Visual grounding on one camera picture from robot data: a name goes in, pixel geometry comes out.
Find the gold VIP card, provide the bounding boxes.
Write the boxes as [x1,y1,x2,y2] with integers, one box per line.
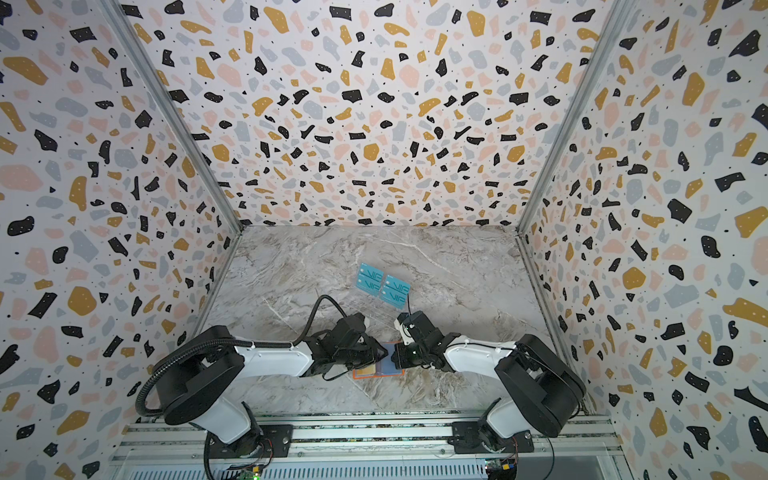
[359,363,377,375]

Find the orange card holder wallet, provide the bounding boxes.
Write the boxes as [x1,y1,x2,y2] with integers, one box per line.
[352,342,405,380]

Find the teal vip card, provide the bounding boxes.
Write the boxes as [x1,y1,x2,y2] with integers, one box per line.
[384,275,411,297]
[379,288,408,310]
[358,263,384,285]
[356,276,381,297]

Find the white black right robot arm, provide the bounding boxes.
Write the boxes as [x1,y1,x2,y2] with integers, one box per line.
[392,311,586,452]

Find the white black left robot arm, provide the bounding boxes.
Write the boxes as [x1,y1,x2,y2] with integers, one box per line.
[136,313,388,446]

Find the clear acrylic card display stand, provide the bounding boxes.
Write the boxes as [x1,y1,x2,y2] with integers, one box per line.
[352,263,411,328]

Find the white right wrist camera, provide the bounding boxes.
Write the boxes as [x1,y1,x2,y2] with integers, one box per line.
[394,312,414,345]

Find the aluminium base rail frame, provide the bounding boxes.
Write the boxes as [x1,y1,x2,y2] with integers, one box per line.
[104,411,635,479]

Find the black corrugated cable hose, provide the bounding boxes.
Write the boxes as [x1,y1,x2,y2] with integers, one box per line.
[134,293,349,418]

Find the aluminium corner post right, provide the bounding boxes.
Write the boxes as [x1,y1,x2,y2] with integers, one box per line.
[516,0,636,236]

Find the aluminium corner post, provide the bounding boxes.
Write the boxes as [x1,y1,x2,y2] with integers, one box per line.
[516,0,636,236]
[96,0,243,236]

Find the aluminium corner post left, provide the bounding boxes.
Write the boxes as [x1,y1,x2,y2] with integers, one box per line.
[96,0,243,236]

